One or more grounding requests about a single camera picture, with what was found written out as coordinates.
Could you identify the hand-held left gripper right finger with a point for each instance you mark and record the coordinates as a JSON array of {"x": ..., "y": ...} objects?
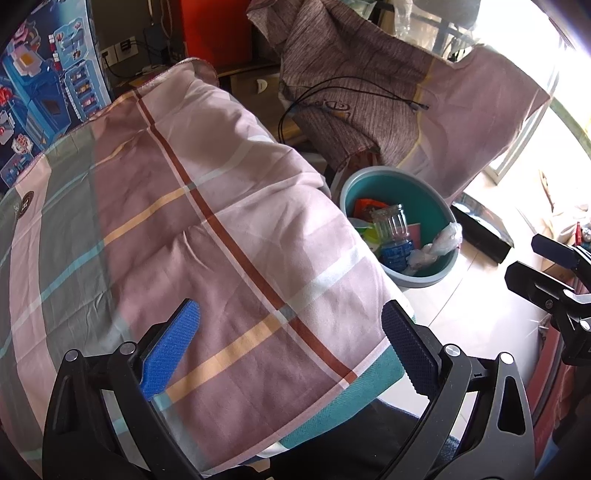
[{"x": 406, "y": 346}]

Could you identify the red cabinet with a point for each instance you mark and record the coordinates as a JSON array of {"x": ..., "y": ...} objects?
[{"x": 212, "y": 32}]

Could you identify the white wall socket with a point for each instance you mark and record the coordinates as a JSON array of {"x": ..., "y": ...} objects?
[{"x": 122, "y": 46}]

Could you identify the teal round bin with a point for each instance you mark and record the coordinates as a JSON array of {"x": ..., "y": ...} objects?
[{"x": 369, "y": 189}]

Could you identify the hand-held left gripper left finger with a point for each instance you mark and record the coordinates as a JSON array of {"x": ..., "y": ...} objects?
[{"x": 173, "y": 341}]

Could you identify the black flat box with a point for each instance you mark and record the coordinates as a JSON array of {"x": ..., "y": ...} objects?
[{"x": 485, "y": 235}]

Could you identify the teal and white cloth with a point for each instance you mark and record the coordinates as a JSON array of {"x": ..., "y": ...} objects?
[{"x": 323, "y": 415}]

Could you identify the person's black pants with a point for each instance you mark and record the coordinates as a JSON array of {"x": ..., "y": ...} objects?
[{"x": 369, "y": 443}]

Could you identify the red plastic bag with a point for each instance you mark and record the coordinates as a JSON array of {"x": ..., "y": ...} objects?
[{"x": 367, "y": 205}]

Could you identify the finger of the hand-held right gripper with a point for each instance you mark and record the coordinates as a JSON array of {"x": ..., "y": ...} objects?
[
  {"x": 554, "y": 249},
  {"x": 535, "y": 281}
]

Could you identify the black power adapter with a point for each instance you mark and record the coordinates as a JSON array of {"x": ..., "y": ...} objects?
[{"x": 156, "y": 39}]

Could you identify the plaid pink tablecloth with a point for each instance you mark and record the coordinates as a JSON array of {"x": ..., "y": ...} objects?
[{"x": 207, "y": 184}]

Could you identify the blue toy box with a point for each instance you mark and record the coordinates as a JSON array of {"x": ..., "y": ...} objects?
[{"x": 41, "y": 92}]

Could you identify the clear plastic bag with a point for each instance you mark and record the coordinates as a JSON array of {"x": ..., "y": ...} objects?
[{"x": 443, "y": 240}]

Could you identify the clear blue-label plastic bottle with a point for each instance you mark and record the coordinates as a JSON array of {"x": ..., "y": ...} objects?
[{"x": 392, "y": 226}]

